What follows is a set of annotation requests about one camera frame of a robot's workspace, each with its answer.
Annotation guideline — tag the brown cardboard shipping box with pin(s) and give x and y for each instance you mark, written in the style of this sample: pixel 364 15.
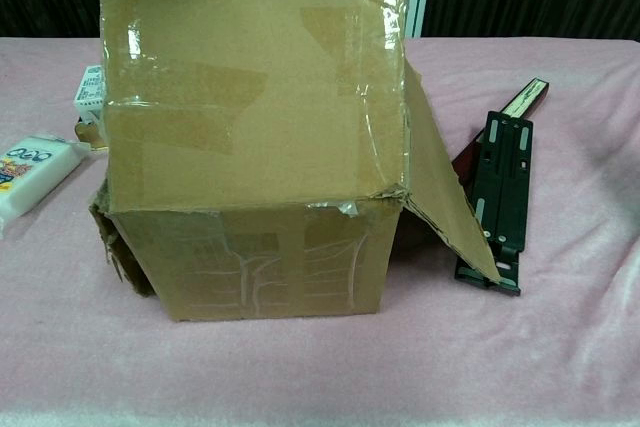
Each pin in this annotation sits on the brown cardboard shipping box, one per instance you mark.
pixel 250 147

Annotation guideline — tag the pink table cloth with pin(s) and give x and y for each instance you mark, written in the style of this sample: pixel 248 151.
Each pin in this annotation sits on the pink table cloth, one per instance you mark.
pixel 450 347

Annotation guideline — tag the small white blue carton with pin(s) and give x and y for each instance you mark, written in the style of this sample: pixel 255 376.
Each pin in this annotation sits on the small white blue carton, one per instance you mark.
pixel 90 89

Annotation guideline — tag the dark red flat box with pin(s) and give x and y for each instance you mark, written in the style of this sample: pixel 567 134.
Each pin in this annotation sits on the dark red flat box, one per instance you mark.
pixel 530 94

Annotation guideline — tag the black folding stand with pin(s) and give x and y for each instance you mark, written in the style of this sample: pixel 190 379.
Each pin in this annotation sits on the black folding stand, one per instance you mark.
pixel 510 172

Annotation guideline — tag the white tissue pack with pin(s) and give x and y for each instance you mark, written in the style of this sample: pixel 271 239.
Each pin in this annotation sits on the white tissue pack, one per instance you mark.
pixel 30 182

